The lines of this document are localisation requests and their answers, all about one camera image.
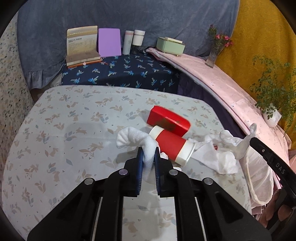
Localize white cylindrical jar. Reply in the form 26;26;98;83
131;30;145;54

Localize beige desk calendar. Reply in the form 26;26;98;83
66;26;101;68

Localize white lined trash bin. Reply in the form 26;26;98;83
239;147;274;208

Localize mint green tissue box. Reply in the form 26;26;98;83
156;37;185;56

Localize slim white bottle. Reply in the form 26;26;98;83
122;30;133;55

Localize white paper napkin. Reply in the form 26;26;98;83
189;123;257;174

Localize red cardboard box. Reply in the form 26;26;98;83
147;105;191;137

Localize navy floral cloth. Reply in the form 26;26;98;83
61;52;180;94

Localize person hand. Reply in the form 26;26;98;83
258;189;292;228

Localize mustard yellow backdrop cloth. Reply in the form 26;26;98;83
216;1;295;93

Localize white potted green plant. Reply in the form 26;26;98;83
249;55;295;130

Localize white cloth rag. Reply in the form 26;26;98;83
116;126;159;184

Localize red white paper cup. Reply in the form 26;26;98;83
149;126;195;167

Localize glass vase pink flowers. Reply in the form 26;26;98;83
205;25;233;68

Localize purple card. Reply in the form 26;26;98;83
98;28;121;57

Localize pink bed cover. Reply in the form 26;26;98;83
147;48;289;164

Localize blue grey backdrop cloth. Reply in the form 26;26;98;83
17;1;240;89

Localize rabbit print tablecloth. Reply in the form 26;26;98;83
2;85;251;240

